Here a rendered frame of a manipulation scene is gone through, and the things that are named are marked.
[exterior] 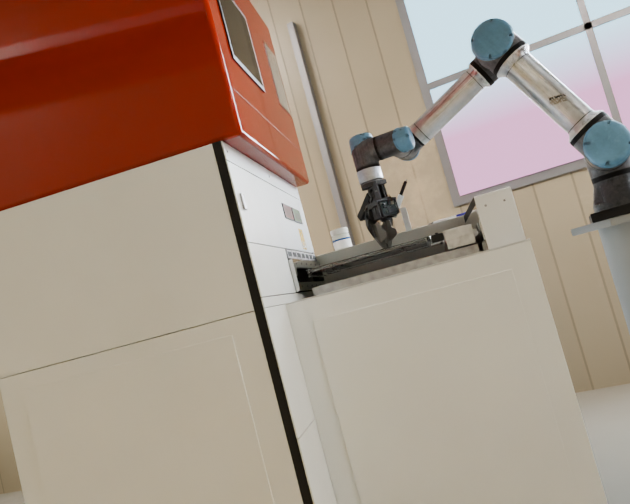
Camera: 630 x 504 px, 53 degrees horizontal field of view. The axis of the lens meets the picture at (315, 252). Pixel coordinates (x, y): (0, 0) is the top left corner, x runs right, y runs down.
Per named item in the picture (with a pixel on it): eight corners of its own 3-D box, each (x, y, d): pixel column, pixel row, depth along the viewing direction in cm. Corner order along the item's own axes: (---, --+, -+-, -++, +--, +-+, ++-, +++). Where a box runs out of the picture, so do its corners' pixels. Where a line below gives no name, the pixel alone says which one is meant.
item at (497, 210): (488, 249, 159) (473, 196, 160) (475, 256, 213) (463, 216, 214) (526, 239, 157) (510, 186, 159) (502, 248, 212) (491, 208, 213)
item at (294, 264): (295, 292, 179) (286, 260, 180) (322, 288, 222) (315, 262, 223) (300, 290, 179) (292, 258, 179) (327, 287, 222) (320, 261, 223)
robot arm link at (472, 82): (503, 34, 196) (389, 146, 211) (499, 22, 186) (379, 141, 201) (529, 59, 193) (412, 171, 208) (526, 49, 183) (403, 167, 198)
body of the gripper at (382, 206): (380, 219, 187) (369, 180, 188) (366, 225, 195) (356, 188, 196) (401, 214, 191) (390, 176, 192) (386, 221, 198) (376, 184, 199)
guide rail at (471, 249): (314, 297, 188) (311, 287, 189) (315, 297, 190) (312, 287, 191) (480, 253, 180) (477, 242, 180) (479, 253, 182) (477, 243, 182)
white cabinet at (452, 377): (368, 628, 155) (285, 305, 162) (393, 494, 250) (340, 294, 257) (638, 582, 144) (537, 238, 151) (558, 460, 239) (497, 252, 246)
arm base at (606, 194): (652, 198, 182) (641, 166, 183) (651, 197, 169) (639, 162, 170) (597, 214, 189) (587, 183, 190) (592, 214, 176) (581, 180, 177)
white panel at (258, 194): (254, 310, 143) (211, 143, 147) (319, 297, 223) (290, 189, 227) (267, 307, 143) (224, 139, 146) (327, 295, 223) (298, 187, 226)
